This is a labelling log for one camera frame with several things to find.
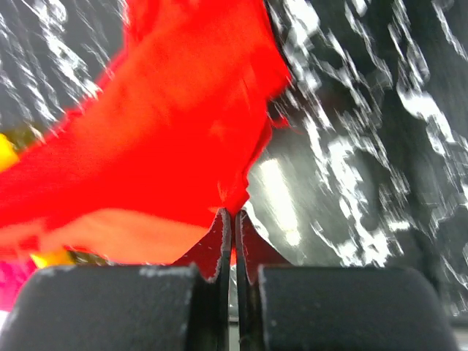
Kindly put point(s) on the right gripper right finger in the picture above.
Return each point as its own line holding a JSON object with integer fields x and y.
{"x": 288, "y": 307}

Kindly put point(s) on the red t-shirt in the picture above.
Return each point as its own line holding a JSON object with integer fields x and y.
{"x": 138, "y": 174}

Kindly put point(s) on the yellow plastic bin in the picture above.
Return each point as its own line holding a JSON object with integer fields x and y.
{"x": 41, "y": 260}

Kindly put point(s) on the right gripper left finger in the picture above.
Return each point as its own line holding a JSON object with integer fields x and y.
{"x": 183, "y": 306}

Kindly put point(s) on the magenta t-shirt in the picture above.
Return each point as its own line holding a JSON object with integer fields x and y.
{"x": 13, "y": 276}

